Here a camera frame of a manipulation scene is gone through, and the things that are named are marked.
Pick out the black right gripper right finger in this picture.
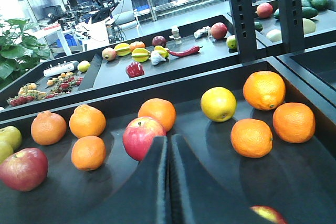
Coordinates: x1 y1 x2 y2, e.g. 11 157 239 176
169 135 265 223

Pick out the pink red apple centre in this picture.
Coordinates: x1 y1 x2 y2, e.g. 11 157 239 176
122 116 166 161

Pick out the red bell pepper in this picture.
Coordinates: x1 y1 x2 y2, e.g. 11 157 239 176
125 62 144 78

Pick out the back display tray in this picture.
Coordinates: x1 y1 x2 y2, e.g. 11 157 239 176
0 14 266 114

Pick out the orange front right outer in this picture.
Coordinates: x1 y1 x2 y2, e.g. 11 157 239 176
272 102 316 143

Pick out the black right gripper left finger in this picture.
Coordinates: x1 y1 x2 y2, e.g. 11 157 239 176
76 136 167 223

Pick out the orange front right inner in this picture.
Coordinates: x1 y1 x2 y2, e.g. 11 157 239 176
230 119 273 158

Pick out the orange back left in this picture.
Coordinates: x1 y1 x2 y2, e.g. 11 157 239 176
30 111 67 145

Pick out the pink red apple left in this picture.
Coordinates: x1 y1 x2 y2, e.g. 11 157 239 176
1 148 49 191

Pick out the red chili pepper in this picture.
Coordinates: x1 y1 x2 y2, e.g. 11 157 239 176
167 46 202 57

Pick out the black upright rack post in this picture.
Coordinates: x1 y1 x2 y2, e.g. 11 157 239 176
229 0 257 63

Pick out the black wooden produce table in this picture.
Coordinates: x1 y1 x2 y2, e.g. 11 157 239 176
1 57 335 223

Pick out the small orange front left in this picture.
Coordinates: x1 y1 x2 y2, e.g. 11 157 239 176
71 136 106 171

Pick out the orange behind centre apple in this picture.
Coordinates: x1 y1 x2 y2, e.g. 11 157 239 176
138 98 176 132

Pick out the pink red apple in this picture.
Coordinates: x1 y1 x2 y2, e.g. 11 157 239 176
122 116 166 161
1 148 49 191

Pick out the green potted plant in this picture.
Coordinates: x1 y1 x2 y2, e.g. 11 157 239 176
1 18 50 88

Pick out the large orange far right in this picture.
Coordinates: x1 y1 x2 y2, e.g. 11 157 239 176
243 71 286 111

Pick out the white garlic bulb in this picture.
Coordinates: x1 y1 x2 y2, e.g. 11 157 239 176
150 51 166 66

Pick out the yellow round citrus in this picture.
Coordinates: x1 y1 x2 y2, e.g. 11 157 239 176
200 87 237 122

